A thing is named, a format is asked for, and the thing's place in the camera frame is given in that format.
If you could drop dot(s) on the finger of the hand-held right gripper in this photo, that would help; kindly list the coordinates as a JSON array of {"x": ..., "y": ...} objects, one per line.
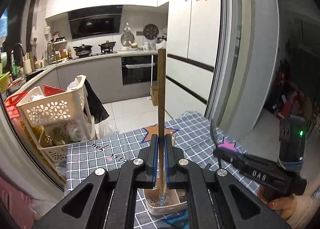
[{"x": 230, "y": 158}]

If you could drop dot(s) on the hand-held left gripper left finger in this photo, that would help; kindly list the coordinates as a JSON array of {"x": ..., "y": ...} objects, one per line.
[{"x": 155, "y": 161}]

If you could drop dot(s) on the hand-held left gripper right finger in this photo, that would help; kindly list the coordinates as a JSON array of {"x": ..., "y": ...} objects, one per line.
[{"x": 167, "y": 162}]

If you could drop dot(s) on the beige perforated utensil holder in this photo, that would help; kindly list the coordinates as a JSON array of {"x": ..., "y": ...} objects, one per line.
[{"x": 155, "y": 205}]

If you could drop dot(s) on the wooden chopstick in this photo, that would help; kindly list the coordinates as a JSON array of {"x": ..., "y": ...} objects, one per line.
[{"x": 161, "y": 94}]

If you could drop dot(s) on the person's right hand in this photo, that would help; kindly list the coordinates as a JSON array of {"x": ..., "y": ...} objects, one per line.
[{"x": 300, "y": 209}]

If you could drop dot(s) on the pile of dark red bags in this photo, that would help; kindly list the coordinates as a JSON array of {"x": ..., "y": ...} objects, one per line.
[{"x": 287, "y": 96}]

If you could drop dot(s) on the white plastic bag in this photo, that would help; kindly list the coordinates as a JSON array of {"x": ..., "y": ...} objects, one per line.
[{"x": 108, "y": 129}]

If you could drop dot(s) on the brown cardboard box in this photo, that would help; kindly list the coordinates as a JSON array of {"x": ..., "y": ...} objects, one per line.
[{"x": 155, "y": 95}]

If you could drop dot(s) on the grey checkered star tablecloth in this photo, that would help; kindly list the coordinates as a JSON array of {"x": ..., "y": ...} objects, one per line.
[{"x": 87, "y": 159}]

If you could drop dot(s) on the black hanging bag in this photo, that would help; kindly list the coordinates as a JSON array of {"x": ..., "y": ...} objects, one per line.
[{"x": 95, "y": 104}]

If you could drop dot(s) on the black built-in oven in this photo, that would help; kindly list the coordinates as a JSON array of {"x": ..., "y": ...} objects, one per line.
[{"x": 137, "y": 70}]

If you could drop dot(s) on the grey kitchen counter cabinets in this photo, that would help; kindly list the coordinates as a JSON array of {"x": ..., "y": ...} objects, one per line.
[{"x": 100, "y": 79}]

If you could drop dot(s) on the beige perforated trolley cart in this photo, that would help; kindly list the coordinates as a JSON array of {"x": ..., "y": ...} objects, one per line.
[{"x": 50, "y": 109}]

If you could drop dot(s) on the black cooking pot with lid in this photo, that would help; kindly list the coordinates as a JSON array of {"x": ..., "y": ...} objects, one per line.
[{"x": 108, "y": 45}]

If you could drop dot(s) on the patterned round plate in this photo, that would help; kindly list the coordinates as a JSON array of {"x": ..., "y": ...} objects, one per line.
[{"x": 127, "y": 39}]

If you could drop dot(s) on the dark round baking pan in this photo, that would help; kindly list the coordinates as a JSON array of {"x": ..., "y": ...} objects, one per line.
[{"x": 151, "y": 31}]

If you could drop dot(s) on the white refrigerator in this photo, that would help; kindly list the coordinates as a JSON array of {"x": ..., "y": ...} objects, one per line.
[{"x": 190, "y": 31}]

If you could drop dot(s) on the black wok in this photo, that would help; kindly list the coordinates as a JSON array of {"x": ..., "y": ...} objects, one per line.
[{"x": 82, "y": 49}]

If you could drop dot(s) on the white spice rack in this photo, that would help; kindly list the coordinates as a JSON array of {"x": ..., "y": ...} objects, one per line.
[{"x": 58, "y": 49}]

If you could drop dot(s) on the black range hood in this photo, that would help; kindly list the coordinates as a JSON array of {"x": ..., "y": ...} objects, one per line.
[{"x": 95, "y": 23}]

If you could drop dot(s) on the red plastic basket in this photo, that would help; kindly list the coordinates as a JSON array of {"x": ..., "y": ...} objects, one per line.
[{"x": 15, "y": 104}]

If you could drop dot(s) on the green bottle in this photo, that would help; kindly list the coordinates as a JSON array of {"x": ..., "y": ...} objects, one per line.
[{"x": 15, "y": 68}]

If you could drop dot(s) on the black kitchen faucet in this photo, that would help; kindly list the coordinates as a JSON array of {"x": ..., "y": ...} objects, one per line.
[{"x": 15, "y": 51}]

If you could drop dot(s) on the grey sliding door frame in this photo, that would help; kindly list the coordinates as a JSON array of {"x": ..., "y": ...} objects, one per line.
[{"x": 232, "y": 44}]

